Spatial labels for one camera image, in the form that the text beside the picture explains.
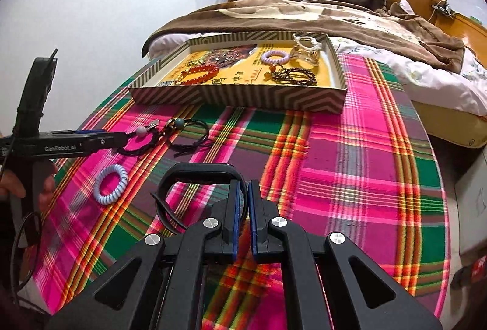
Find purple spiral hair tie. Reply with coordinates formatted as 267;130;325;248
261;50;292;64

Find wooden headboard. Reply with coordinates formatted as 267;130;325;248
434;12;487;60

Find pale blue spiral hair tie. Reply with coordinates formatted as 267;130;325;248
93;164;129;206

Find black hair tie green bead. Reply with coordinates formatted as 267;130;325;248
162;118;214;159

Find dark bead bracelet orange pendants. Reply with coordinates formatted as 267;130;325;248
262;65;318;87

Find red bead bracelet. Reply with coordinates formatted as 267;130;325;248
177;64;220;85

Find grey filing cabinet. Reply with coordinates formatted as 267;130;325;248
453;159;487;258

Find cola bottle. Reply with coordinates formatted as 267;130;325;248
453;254;487;289

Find plaid tablecloth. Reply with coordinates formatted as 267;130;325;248
32;52;451;330

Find striped cardboard box tray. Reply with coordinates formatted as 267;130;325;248
127;30;349;114

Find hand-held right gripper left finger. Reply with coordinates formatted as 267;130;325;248
46;180;248;330

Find black wristband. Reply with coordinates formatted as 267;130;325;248
150;163;244;235

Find black hair tie pink bead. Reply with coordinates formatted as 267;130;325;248
116;119;162;156

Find yellow mattress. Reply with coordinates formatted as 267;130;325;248
413;102;487;148

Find clear hair claw clip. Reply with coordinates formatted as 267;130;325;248
291;32;324;66

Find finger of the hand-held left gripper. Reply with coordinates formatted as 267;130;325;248
49;129;112;136
88;134;128;151

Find person's left hand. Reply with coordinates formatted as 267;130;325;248
0;163;58;207

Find power strip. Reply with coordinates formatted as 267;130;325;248
432;1;455;15

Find black cable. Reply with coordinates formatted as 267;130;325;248
11;211;43;306

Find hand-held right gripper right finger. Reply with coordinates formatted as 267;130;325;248
248;180;444;330

